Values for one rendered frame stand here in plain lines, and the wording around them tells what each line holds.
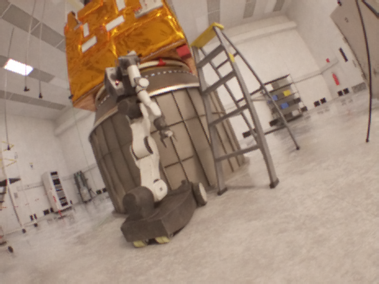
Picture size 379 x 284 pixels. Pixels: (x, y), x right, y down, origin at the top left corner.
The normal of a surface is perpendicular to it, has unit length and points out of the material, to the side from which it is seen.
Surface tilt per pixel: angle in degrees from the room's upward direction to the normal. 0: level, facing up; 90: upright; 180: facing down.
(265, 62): 90
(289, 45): 90
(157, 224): 90
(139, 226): 90
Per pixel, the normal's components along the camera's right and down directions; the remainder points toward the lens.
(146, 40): -0.19, 0.04
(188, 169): 0.24, -0.15
